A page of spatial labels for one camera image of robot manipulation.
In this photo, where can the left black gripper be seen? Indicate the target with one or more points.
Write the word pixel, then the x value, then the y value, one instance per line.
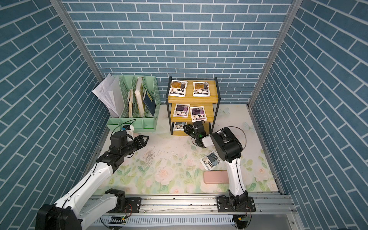
pixel 139 140

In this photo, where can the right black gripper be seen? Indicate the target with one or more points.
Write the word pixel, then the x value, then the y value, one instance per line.
pixel 188 129

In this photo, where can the grey coffee bag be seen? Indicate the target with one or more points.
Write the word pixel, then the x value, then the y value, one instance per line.
pixel 211 161
pixel 179 126

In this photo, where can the purple coffee bag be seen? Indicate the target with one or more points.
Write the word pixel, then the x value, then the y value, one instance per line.
pixel 198 113
pixel 181 110

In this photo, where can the orange coffee bag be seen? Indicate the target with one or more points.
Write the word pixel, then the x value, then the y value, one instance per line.
pixel 201 89
pixel 178 88

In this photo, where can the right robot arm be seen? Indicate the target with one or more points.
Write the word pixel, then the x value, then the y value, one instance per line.
pixel 229 150

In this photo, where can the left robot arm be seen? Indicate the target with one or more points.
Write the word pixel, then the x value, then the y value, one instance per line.
pixel 71 213

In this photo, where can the wooden three-tier shelf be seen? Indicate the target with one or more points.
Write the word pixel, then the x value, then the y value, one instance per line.
pixel 189 108

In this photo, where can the floral table mat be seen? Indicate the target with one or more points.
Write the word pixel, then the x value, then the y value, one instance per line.
pixel 171 164

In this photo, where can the green file organizer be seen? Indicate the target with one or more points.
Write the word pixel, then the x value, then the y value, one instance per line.
pixel 141 124

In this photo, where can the beige book left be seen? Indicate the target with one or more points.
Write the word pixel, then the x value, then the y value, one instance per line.
pixel 130 100

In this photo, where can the pink case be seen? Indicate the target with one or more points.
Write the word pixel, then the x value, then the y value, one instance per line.
pixel 216 177

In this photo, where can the white paper stack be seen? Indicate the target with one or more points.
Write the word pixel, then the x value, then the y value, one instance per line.
pixel 109 92

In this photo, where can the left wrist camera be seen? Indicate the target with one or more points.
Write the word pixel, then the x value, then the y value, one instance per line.
pixel 129 131

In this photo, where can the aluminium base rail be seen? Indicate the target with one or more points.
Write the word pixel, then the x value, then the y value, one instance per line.
pixel 265 211

